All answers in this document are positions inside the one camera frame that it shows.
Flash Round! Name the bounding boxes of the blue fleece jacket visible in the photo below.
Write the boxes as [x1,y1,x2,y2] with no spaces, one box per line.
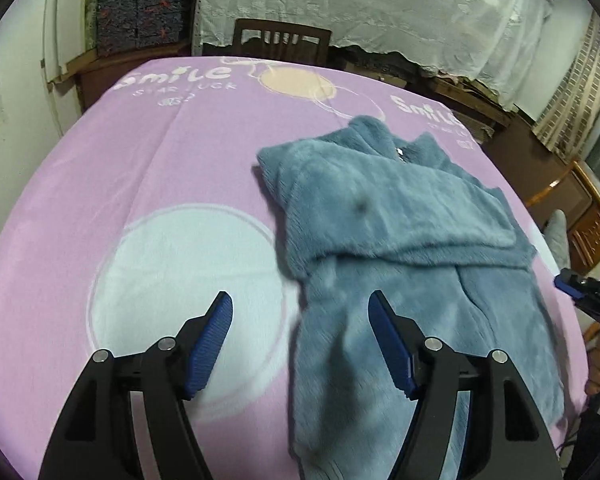
[257,116,565,479]

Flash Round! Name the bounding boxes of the grey tufted cushion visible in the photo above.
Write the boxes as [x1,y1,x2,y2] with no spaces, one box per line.
[542,209,571,270]

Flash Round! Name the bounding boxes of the striped beige curtain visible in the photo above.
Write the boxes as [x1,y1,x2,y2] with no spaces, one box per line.
[532,11,600,162]

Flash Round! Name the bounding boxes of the pink smile bed sheet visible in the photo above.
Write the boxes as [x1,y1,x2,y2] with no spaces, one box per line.
[0,54,589,480]

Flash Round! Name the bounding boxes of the wooden low shelf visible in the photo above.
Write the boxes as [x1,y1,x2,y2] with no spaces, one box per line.
[335,52,513,136]

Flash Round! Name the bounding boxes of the white lace cover cloth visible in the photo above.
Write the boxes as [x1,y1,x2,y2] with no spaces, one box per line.
[194,0,552,110]

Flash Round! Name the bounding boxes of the dark wooden chair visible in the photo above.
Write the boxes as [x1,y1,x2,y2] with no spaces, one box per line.
[230,18,332,66]

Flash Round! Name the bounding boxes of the white leaning boards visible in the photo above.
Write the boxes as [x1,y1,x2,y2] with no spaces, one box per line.
[42,0,86,82]

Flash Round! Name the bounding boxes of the wooden armchair frame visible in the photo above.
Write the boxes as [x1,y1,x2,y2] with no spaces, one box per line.
[524,159,600,274]

